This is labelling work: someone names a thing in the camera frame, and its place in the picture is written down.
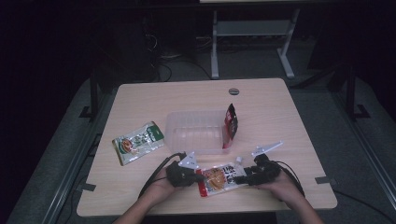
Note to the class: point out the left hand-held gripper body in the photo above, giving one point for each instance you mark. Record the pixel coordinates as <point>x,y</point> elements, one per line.
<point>182,175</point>

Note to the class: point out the red and black snack packet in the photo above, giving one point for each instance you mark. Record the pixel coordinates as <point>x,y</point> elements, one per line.
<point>231,124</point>

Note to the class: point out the grey round table grommet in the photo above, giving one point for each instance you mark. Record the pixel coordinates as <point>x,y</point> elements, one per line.
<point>233,91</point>

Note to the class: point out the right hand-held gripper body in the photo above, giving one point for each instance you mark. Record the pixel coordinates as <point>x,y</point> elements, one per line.
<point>264,171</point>

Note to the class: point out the clear plastic container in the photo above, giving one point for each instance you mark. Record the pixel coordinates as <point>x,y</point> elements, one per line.
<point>194,133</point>

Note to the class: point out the person's right hand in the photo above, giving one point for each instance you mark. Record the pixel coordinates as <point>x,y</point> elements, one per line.
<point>283,188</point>

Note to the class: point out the white metal desk frame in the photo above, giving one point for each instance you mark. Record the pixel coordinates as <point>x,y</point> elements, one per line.
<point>249,28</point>

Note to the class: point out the black metal stand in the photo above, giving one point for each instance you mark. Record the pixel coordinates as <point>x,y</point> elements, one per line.
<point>351,93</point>
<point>93,96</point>

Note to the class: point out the person's left hand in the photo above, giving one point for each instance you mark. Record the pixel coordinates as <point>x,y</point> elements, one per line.
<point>160,188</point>

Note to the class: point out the grey tape strip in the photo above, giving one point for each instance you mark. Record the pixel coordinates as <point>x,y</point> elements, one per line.
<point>323,180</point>
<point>87,187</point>

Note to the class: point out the white and red snack pouch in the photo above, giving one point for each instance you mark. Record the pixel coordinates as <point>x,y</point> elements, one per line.
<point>219,179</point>

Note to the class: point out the green snack packet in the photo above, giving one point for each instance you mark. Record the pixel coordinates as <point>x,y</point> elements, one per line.
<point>138,142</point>

